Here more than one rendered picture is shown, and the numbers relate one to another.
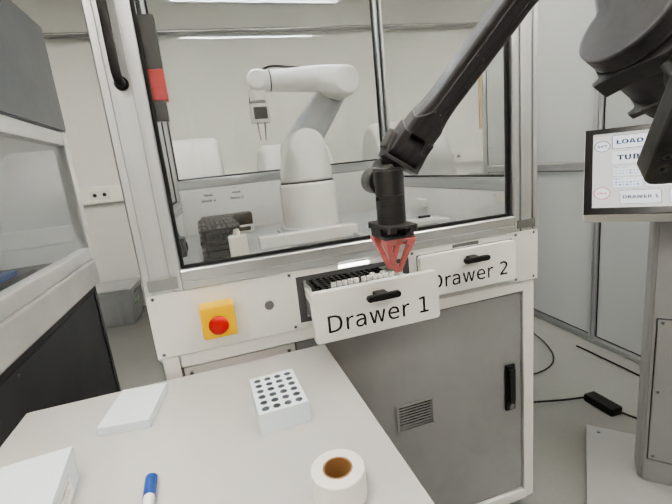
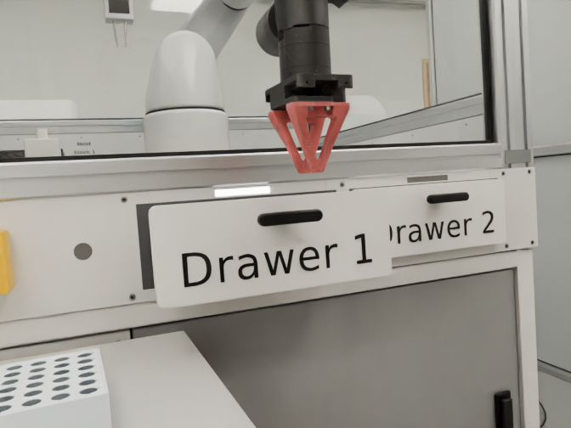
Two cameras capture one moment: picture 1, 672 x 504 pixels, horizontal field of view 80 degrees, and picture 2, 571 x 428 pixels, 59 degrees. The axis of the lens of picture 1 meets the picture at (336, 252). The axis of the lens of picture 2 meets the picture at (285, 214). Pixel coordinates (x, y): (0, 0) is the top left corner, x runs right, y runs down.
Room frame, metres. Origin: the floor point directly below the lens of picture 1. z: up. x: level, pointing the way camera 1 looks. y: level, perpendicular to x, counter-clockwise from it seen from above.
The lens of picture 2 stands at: (0.23, -0.03, 0.94)
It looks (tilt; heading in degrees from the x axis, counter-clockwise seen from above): 3 degrees down; 355
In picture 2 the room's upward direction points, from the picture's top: 4 degrees counter-clockwise
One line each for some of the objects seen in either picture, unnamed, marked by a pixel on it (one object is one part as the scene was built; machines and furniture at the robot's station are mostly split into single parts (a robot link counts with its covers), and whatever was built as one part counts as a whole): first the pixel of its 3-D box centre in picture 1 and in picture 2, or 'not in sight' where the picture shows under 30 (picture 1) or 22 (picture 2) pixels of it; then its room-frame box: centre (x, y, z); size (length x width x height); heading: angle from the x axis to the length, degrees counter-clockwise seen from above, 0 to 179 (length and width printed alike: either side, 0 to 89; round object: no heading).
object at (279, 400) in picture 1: (278, 399); (50, 400); (0.65, 0.13, 0.78); 0.12 x 0.08 x 0.04; 18
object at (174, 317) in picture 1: (321, 252); (202, 221); (1.41, 0.05, 0.87); 1.02 x 0.95 x 0.14; 106
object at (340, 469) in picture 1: (339, 480); not in sight; (0.44, 0.03, 0.78); 0.07 x 0.07 x 0.04
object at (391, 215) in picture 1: (391, 213); (305, 66); (0.79, -0.12, 1.07); 0.10 x 0.07 x 0.07; 16
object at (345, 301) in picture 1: (377, 305); (279, 244); (0.81, -0.08, 0.87); 0.29 x 0.02 x 0.11; 106
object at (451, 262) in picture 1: (468, 268); (432, 217); (1.02, -0.35, 0.87); 0.29 x 0.02 x 0.11; 106
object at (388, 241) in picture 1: (394, 248); (310, 131); (0.79, -0.12, 1.00); 0.07 x 0.07 x 0.09; 16
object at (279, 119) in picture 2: (392, 247); (307, 131); (0.80, -0.12, 1.00); 0.07 x 0.07 x 0.09; 16
